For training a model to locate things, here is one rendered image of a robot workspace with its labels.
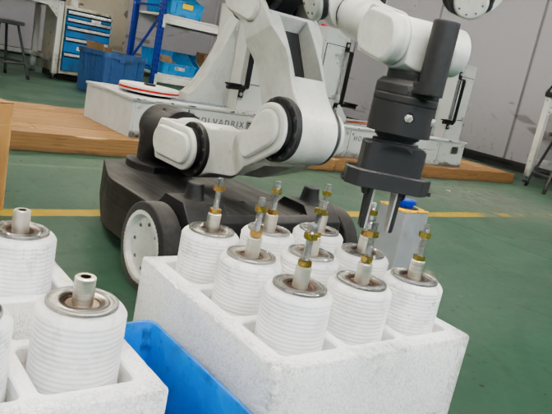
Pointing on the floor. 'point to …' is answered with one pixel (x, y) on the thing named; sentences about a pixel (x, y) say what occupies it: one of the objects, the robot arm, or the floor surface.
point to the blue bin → (180, 373)
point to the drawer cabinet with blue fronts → (73, 38)
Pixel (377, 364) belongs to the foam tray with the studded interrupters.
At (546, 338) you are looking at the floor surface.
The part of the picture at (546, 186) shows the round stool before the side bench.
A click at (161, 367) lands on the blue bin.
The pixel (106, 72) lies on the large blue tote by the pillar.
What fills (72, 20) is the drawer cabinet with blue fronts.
